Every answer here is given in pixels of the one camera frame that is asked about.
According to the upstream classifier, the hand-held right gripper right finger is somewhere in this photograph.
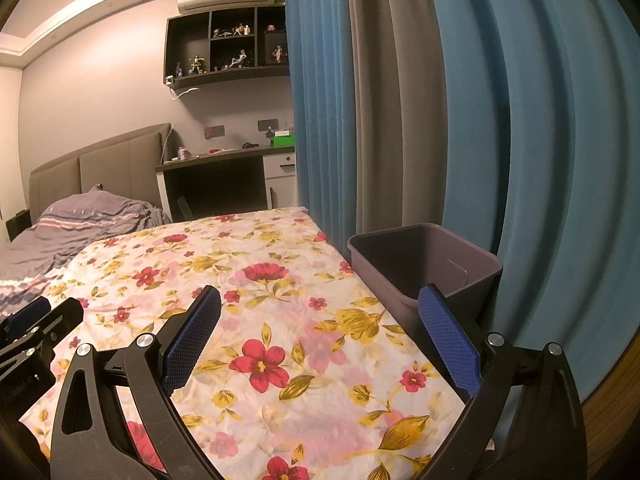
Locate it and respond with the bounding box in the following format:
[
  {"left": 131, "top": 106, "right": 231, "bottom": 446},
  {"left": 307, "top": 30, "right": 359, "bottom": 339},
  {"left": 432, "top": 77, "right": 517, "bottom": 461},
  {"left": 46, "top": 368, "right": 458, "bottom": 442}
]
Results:
[{"left": 415, "top": 282, "right": 588, "bottom": 480}]

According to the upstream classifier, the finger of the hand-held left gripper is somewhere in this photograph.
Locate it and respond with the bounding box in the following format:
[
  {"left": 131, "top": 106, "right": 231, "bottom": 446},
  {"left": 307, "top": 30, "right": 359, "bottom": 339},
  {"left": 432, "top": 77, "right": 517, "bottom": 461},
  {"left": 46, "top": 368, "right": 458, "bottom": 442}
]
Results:
[
  {"left": 0, "top": 297, "right": 53, "bottom": 341},
  {"left": 0, "top": 296, "right": 85, "bottom": 376}
]

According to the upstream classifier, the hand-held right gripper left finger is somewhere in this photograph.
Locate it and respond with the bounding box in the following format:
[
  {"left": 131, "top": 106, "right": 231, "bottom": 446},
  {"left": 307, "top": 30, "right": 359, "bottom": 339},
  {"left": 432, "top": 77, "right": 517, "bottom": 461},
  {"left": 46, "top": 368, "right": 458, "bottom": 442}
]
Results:
[{"left": 50, "top": 285, "right": 226, "bottom": 480}]

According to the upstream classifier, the grey plastic bin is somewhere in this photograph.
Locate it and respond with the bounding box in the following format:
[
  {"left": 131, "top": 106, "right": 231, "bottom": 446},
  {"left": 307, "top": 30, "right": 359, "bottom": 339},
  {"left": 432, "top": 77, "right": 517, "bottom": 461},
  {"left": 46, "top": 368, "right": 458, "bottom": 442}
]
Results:
[{"left": 347, "top": 223, "right": 502, "bottom": 376}]

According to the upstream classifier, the grey striped duvet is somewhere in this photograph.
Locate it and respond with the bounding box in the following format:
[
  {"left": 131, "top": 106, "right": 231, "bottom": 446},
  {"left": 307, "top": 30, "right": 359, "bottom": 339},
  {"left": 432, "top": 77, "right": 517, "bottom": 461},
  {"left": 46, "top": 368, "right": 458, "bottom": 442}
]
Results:
[{"left": 0, "top": 185, "right": 173, "bottom": 321}]

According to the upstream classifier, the dark bedside box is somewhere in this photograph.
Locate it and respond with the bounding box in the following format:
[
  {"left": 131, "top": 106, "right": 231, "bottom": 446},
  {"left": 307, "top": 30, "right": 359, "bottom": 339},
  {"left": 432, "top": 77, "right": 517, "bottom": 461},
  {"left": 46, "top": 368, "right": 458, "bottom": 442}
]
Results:
[{"left": 6, "top": 210, "right": 33, "bottom": 243}]

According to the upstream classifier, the floral tablecloth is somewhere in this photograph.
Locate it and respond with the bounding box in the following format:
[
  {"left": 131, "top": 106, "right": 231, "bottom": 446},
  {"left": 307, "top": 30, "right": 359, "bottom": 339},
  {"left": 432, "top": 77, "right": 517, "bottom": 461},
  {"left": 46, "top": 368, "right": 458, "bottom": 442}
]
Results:
[{"left": 20, "top": 206, "right": 466, "bottom": 480}]

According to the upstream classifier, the brown padded bed headboard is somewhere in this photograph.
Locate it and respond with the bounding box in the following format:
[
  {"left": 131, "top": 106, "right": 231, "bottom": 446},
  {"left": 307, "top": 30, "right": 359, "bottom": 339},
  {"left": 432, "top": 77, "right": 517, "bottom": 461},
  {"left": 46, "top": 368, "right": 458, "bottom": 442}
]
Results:
[{"left": 29, "top": 123, "right": 173, "bottom": 226}]

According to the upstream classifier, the dark desk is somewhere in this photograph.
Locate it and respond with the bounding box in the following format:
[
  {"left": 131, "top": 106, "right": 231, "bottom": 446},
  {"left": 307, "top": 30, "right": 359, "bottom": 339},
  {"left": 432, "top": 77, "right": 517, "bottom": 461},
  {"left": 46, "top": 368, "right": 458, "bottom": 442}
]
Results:
[{"left": 155, "top": 144, "right": 298, "bottom": 223}]

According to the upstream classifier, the white drawer cabinet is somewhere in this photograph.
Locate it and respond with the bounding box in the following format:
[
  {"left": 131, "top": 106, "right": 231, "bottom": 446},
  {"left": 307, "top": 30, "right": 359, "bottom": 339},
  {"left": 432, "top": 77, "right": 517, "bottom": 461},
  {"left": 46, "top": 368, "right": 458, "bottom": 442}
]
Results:
[{"left": 262, "top": 152, "right": 301, "bottom": 211}]

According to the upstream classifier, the blue curtain panel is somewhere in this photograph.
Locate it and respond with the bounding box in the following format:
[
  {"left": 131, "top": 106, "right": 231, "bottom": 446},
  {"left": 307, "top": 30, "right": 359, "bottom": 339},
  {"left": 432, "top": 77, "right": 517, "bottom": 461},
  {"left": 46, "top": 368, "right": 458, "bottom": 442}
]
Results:
[
  {"left": 284, "top": 0, "right": 361, "bottom": 256},
  {"left": 420, "top": 0, "right": 640, "bottom": 396}
]

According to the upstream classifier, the grey curtain panel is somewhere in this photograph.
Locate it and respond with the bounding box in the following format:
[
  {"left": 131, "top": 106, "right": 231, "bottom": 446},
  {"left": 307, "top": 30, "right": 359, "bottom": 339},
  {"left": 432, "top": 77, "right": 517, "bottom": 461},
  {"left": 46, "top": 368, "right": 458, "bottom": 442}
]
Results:
[{"left": 345, "top": 0, "right": 451, "bottom": 238}]

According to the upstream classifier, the group of small figurines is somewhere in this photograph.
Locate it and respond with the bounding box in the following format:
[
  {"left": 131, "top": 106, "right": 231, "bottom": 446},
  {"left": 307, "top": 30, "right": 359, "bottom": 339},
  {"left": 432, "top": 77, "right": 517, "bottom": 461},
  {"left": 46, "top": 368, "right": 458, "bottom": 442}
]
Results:
[{"left": 175, "top": 22, "right": 288, "bottom": 75}]

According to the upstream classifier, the dark wall shelf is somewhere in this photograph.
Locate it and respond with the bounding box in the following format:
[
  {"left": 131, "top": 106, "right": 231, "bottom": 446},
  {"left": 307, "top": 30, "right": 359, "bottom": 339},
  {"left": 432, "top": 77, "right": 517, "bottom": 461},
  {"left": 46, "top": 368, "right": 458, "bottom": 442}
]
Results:
[{"left": 164, "top": 4, "right": 291, "bottom": 88}]

